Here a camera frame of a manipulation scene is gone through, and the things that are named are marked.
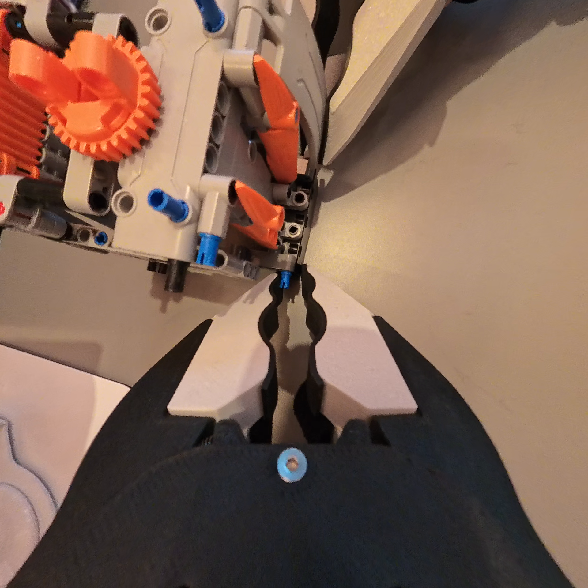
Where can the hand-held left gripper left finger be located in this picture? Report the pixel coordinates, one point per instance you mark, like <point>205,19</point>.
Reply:
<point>220,367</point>

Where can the grey curved toy brick panel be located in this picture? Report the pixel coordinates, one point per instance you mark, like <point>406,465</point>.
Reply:
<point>303,69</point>

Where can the white metal board stand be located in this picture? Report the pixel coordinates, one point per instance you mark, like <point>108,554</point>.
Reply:
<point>55,413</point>

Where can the grey orange toy brick model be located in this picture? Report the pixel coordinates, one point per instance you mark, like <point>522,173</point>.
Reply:
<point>183,138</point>

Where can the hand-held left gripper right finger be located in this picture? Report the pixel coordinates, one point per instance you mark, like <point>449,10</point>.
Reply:
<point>367,367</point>

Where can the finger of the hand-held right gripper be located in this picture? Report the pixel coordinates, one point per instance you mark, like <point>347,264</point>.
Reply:
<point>381,46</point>

